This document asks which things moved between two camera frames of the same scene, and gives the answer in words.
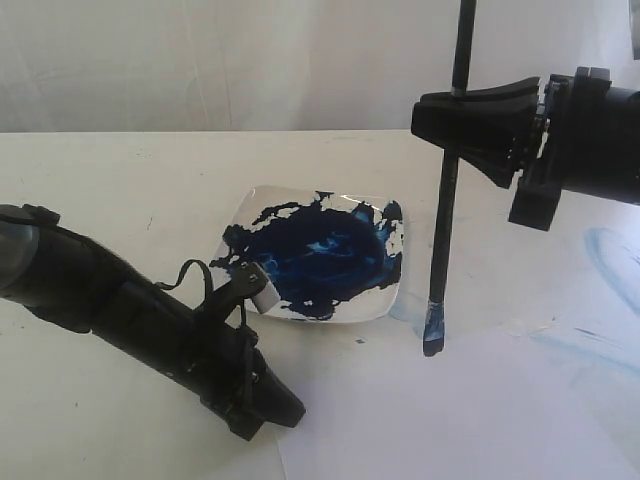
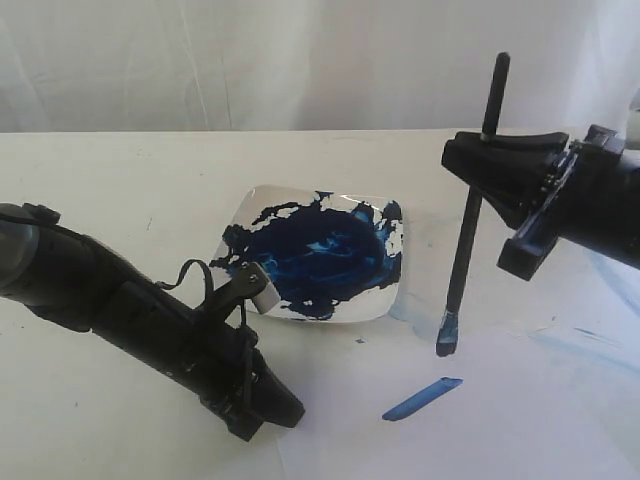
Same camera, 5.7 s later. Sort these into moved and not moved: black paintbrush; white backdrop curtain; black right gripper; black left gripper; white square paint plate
Moved: black paintbrush; black right gripper
Not moved: white square paint plate; black left gripper; white backdrop curtain
